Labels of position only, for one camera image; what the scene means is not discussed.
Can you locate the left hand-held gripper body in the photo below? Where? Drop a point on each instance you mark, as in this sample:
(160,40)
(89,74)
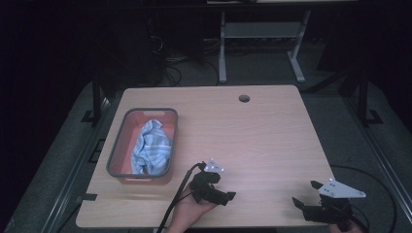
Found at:
(202,187)

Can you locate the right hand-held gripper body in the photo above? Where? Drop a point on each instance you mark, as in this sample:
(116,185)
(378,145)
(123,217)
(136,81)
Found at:
(336,208)

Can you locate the blue striped cloth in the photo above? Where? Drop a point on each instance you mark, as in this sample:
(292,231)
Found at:
(152,149)

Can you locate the grey basket with pink inside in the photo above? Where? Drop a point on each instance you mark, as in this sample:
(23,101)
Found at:
(124,142)

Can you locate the person's right hand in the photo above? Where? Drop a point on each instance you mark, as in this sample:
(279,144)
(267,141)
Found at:
(351,228)

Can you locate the person's left hand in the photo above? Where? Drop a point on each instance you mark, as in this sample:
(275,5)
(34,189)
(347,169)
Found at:
(186,213)

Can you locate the black metal stand leg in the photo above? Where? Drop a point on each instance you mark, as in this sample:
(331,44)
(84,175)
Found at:
(96,97)
(363,97)

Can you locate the black tape strip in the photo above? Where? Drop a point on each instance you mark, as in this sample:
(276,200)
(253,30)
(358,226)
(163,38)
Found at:
(87,196)

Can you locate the aluminium floor rail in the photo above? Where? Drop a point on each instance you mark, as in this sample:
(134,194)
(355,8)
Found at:
(380,155)
(74,168)

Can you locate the white metal desk frame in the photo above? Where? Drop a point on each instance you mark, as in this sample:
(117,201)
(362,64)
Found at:
(259,29)

